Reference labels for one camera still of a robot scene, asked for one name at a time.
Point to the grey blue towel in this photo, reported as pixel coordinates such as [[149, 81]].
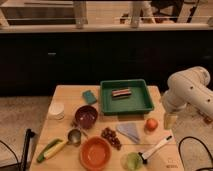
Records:
[[129, 130]]

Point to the white handled brush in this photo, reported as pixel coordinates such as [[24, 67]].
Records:
[[147, 154]]

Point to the purple bowl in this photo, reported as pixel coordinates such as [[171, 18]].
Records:
[[86, 116]]

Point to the metal measuring cup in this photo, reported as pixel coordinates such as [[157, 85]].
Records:
[[74, 137]]

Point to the teal sponge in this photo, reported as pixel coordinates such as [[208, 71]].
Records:
[[89, 97]]

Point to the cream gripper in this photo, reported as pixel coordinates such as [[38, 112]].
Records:
[[169, 120]]

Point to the black stand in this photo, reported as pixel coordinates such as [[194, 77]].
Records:
[[25, 152]]

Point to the green plastic tray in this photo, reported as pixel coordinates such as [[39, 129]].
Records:
[[139, 102]]

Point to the orange bowl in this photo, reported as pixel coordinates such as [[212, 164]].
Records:
[[95, 154]]

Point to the white round container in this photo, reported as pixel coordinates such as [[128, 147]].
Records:
[[56, 111]]

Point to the bunch of dark grapes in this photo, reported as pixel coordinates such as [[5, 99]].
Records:
[[110, 136]]

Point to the corn cob toy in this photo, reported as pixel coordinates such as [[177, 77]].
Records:
[[51, 149]]

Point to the green cup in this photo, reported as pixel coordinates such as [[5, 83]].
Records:
[[131, 161]]

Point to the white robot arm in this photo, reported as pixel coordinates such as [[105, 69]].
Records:
[[187, 87]]

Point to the orange tomato fruit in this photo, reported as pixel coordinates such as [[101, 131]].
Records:
[[151, 124]]

